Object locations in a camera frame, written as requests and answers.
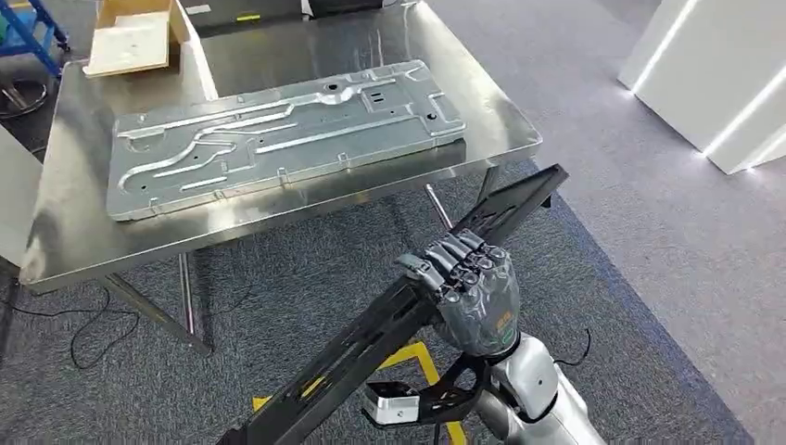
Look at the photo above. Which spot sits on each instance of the black box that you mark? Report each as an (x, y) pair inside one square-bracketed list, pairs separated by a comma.
[(344, 6)]

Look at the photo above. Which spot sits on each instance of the yellow floor tape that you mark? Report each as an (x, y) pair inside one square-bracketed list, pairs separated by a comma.
[(424, 359)]

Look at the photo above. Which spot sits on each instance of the wooden box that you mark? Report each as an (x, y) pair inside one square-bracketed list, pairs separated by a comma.
[(132, 43)]

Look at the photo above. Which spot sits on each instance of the steel table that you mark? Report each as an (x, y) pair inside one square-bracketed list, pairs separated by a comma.
[(86, 196)]

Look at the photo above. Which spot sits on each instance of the long black plastic part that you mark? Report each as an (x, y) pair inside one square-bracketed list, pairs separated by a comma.
[(344, 362)]

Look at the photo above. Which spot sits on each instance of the white cabinet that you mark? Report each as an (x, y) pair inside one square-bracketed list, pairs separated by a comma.
[(15, 196)]

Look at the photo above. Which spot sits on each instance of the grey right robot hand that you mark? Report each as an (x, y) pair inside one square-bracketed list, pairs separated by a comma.
[(485, 307)]

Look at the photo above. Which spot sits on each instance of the black round stand base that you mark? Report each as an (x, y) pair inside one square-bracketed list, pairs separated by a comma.
[(24, 101)]

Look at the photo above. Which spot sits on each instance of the yellow tape strip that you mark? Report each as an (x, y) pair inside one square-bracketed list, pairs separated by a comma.
[(248, 17)]

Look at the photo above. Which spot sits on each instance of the embossed metal panel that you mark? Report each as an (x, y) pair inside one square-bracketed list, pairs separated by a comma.
[(276, 141)]

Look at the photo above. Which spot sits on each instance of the blue metal rack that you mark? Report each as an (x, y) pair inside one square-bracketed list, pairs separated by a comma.
[(34, 31)]

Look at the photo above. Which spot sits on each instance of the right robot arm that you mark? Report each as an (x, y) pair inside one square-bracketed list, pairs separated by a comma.
[(534, 384)]

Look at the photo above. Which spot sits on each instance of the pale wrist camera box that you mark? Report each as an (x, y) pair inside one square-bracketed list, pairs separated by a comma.
[(393, 405)]

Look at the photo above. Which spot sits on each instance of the white lit display wall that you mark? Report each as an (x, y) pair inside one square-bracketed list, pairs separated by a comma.
[(706, 73)]

